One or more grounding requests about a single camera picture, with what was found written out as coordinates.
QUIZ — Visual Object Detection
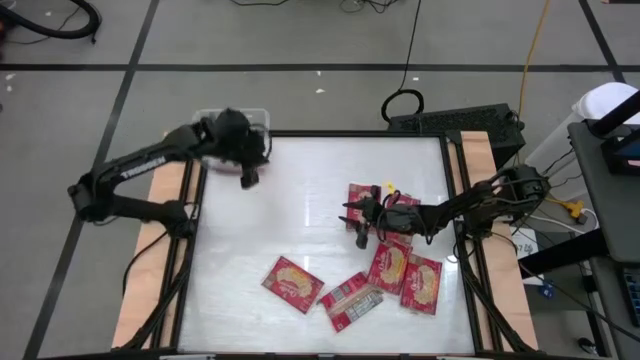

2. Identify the white cable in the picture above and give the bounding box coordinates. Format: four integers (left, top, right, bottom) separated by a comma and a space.
524, 207, 600, 236

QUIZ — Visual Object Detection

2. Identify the black desk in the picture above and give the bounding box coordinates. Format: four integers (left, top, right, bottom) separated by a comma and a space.
567, 119, 640, 266

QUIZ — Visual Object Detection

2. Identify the white paper sheet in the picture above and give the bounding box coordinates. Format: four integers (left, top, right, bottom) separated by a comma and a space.
510, 227, 540, 261

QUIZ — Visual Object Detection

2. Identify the black aluminium table frame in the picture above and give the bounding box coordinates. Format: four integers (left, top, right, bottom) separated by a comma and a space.
117, 129, 539, 360

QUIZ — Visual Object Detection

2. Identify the yellow extension cord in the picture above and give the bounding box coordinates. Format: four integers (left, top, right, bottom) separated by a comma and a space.
516, 0, 553, 124

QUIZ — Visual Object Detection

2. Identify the black cable tangle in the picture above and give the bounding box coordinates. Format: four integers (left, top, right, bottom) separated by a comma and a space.
338, 0, 402, 15

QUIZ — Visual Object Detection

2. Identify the white cylindrical bin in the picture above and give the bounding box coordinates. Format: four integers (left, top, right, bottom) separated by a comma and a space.
524, 81, 640, 201

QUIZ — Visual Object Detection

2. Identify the black floor cable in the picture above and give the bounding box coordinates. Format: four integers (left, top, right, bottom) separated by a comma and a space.
228, 0, 292, 8

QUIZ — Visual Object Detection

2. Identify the black vented computer case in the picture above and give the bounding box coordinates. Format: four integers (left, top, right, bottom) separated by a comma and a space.
387, 102, 527, 169

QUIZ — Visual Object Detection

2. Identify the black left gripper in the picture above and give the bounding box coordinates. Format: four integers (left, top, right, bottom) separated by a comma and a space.
199, 106, 275, 191

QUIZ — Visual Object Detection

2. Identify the yellow power plug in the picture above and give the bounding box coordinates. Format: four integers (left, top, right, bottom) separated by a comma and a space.
547, 197, 587, 222

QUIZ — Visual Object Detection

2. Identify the black keyboard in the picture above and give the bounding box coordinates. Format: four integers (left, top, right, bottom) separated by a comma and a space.
621, 267, 640, 329

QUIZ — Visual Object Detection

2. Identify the clear plastic storage bin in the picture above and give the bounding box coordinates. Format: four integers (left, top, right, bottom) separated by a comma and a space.
191, 107, 272, 176

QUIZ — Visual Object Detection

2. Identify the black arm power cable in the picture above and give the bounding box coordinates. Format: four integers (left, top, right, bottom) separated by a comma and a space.
121, 230, 174, 299

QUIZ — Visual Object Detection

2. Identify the black flexible hose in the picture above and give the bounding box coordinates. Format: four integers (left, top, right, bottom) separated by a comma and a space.
0, 0, 103, 44

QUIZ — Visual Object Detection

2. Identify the black coiled power cable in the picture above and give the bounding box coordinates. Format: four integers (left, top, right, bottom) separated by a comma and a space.
380, 0, 426, 124

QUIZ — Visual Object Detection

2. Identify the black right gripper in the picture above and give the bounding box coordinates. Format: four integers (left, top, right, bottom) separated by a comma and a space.
337, 183, 429, 250

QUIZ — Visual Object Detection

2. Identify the plywood side board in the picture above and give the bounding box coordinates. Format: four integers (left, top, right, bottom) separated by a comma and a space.
110, 130, 204, 350
447, 130, 540, 351

